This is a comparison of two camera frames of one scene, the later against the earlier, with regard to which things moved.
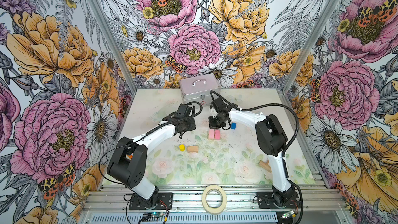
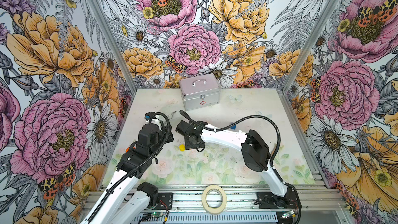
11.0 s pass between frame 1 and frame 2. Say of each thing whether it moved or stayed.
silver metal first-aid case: stayed
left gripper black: moved
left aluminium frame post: stayed
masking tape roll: stayed
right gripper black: moved
